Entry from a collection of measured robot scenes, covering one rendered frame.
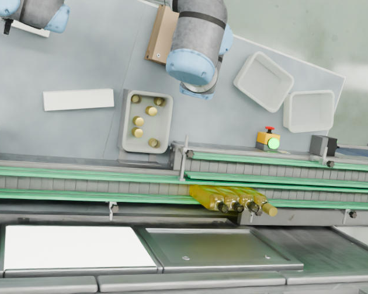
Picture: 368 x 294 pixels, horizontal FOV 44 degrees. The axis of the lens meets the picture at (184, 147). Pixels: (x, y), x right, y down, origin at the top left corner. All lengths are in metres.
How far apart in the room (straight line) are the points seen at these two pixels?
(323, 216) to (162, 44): 1.02
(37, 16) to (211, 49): 0.43
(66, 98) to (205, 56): 0.71
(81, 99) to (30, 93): 0.18
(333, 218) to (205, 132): 0.70
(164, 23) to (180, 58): 0.62
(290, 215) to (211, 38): 1.10
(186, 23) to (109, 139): 0.78
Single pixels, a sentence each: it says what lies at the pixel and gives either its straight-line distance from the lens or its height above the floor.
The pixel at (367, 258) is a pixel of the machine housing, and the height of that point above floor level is 1.19.
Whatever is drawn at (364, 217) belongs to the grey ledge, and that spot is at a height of 0.88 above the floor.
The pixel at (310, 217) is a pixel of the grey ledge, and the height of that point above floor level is 0.88.
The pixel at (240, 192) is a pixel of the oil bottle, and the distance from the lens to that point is 1.64.
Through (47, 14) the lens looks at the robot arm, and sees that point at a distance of 1.20.
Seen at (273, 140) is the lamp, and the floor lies 0.85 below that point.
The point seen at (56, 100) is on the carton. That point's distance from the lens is 1.65.
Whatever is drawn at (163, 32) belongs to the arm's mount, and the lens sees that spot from 1.67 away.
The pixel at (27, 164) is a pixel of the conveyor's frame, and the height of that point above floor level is 0.88.
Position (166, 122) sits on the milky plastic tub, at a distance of 1.71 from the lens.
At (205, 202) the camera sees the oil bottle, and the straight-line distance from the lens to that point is 1.59.
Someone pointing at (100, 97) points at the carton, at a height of 0.81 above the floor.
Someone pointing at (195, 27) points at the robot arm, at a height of 1.45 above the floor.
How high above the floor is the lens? 2.44
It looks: 67 degrees down
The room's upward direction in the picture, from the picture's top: 119 degrees clockwise
